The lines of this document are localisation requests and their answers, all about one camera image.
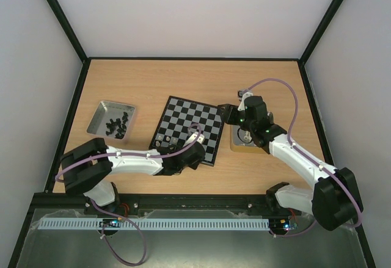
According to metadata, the gold tin of white pieces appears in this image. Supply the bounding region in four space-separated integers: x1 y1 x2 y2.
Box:
230 125 267 155

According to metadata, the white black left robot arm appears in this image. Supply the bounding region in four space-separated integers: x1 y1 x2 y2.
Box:
55 132 205 209

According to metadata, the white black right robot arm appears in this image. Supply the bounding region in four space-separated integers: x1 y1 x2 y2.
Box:
218 93 364 231

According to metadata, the black white chess board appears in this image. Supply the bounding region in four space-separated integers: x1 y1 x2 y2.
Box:
149 96 224 166

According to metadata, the black chess piece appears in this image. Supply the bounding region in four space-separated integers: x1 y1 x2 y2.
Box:
106 118 119 132
105 128 125 139
122 112 128 123

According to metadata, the silver tray of black pieces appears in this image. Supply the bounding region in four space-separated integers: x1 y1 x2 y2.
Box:
86 101 137 144

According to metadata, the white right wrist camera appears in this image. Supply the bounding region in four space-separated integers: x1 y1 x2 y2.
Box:
238 89 253 111

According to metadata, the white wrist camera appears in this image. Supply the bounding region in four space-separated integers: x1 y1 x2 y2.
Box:
184 132 205 147
238 89 253 111

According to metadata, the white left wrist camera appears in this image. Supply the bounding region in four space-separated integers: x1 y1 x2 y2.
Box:
184 132 205 147

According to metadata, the light blue cable duct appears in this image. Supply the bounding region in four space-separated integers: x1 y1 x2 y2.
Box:
38 218 269 231

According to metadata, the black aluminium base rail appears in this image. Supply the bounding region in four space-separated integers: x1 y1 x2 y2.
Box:
29 193 301 218

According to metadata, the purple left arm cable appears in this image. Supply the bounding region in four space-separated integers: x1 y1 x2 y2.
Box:
54 123 202 265

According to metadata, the black cage frame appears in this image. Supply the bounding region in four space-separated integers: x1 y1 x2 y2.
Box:
8 0 376 267

